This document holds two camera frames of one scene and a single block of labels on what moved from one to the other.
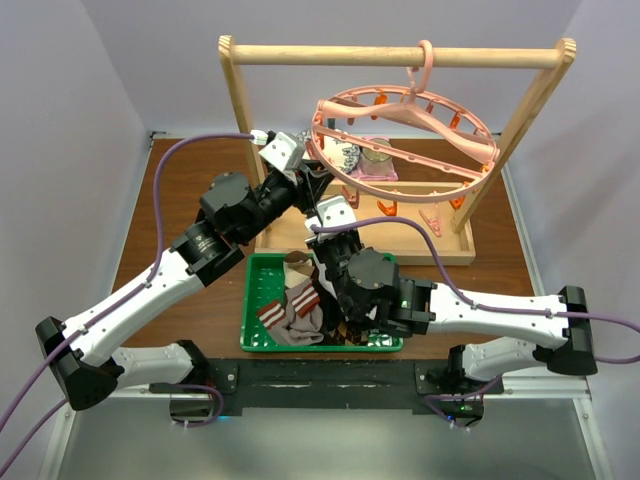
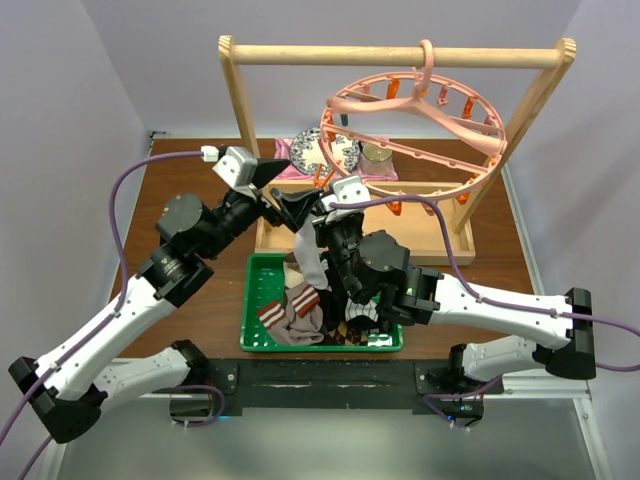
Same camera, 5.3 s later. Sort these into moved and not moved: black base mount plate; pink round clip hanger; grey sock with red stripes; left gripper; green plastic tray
Moved: left gripper; pink round clip hanger
Not moved: black base mount plate; green plastic tray; grey sock with red stripes
